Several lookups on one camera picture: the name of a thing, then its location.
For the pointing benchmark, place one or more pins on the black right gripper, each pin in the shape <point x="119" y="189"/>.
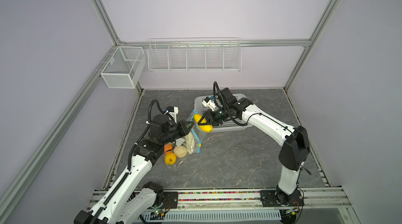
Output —
<point x="210" y="118"/>

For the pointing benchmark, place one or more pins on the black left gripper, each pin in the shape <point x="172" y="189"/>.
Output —
<point x="184" y="131"/>

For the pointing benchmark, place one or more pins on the yellow lemon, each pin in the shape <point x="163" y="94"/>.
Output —
<point x="170" y="158"/>

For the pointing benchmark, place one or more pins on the clear zip top bag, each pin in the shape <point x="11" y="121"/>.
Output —
<point x="199" y="137"/>

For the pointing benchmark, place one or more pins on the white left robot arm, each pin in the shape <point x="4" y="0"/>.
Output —
<point x="117" y="206"/>

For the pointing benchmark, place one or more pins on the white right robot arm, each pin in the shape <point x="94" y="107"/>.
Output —
<point x="293" y="141"/>

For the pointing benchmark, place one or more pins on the small white mesh basket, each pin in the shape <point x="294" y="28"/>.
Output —
<point x="124" y="68"/>

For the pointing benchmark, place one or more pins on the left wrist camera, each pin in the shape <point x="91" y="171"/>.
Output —
<point x="161" y="120"/>

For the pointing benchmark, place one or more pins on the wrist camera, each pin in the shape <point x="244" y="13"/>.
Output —
<point x="221" y="101"/>
<point x="161" y="120"/>

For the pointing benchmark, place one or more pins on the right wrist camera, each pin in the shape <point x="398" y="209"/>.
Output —
<point x="221" y="101"/>

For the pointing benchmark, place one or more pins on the long white wire shelf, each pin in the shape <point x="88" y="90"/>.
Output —
<point x="195" y="54"/>

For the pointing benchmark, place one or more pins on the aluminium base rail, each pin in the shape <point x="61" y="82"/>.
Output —
<point x="254" y="198"/>

